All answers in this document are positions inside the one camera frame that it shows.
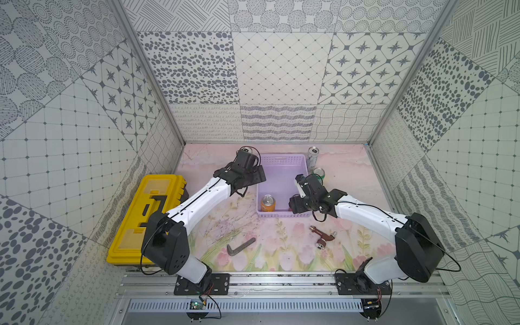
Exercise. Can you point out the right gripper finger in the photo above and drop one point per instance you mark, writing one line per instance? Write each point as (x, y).
(302, 185)
(296, 204)

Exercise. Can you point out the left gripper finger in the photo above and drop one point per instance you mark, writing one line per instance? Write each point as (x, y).
(260, 175)
(242, 189)

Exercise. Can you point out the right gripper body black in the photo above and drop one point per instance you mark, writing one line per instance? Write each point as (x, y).
(309, 204)

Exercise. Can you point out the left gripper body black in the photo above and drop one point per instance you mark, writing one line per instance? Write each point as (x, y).
(252, 177)

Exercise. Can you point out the purple plastic basket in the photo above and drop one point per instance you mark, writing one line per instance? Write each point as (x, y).
(280, 173)

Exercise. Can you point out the green soda can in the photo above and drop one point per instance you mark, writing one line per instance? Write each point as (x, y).
(319, 172)

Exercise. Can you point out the orange soda can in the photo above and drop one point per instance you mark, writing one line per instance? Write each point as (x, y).
(268, 204)

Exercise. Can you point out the silver can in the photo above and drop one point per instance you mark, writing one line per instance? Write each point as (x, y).
(255, 151)
(312, 157)

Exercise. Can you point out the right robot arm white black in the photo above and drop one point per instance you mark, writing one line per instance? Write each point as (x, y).
(418, 250)

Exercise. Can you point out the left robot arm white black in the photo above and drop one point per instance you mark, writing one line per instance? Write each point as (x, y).
(165, 241)

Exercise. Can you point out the dark red metal tool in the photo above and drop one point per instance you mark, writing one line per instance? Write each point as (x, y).
(323, 239)

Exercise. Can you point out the grey hex key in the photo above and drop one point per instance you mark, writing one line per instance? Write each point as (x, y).
(233, 252)

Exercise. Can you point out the yellow black toolbox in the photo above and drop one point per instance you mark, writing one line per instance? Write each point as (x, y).
(155, 193)

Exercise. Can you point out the right black connector box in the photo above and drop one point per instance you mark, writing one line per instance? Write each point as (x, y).
(371, 309)

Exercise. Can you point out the left green circuit board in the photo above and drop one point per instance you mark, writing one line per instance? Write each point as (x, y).
(197, 310)

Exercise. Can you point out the white vent grille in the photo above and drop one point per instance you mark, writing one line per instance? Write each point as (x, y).
(248, 305)

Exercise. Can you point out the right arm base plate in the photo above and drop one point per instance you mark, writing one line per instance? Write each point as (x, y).
(345, 284)

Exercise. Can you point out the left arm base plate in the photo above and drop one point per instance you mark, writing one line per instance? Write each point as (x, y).
(214, 284)

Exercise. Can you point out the aluminium mounting rail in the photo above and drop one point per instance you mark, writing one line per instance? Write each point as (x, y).
(272, 285)

